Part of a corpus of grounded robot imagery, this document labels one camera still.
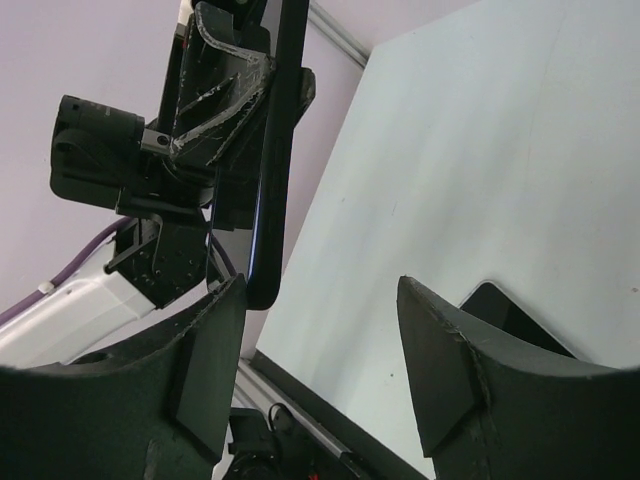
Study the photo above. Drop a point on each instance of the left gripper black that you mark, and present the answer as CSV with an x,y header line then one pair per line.
x,y
210,100

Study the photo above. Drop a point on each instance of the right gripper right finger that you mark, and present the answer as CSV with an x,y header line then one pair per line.
x,y
489,405

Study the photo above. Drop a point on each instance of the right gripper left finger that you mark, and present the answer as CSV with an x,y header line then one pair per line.
x,y
153,406

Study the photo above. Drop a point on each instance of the black phone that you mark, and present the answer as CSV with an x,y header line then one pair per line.
x,y
490,304

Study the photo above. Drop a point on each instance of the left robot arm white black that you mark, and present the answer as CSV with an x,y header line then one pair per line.
x,y
216,158

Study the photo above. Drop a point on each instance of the aluminium rail front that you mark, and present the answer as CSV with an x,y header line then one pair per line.
x,y
253,390

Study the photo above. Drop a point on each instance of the left aluminium frame post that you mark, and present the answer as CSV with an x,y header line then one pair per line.
x,y
337,35

